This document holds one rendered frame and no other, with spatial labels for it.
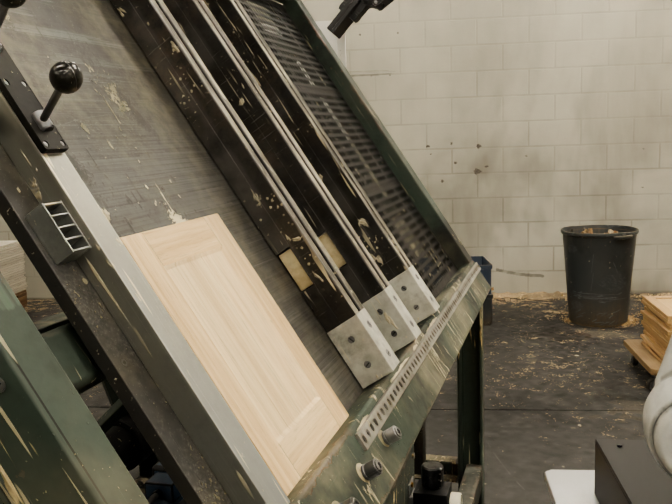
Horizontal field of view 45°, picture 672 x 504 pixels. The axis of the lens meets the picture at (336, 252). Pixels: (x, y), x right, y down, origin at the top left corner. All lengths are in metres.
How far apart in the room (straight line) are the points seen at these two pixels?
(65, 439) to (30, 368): 0.07
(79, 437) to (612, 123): 6.13
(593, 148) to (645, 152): 0.40
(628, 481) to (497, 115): 5.45
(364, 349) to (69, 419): 0.80
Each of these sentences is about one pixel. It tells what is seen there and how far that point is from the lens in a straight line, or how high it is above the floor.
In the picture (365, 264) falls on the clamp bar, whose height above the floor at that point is 1.08.
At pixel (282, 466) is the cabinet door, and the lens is 1.13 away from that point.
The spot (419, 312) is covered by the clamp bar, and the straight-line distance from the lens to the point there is 1.99.
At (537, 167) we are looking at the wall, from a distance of 6.63.
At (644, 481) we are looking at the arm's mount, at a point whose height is 0.85.
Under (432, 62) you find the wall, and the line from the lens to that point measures 6.58.
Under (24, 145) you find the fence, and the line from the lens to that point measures 1.07.
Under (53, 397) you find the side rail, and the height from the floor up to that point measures 1.12.
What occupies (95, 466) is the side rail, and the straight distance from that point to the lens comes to 0.82.
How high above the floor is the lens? 1.36
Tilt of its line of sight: 8 degrees down
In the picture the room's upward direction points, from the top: 2 degrees counter-clockwise
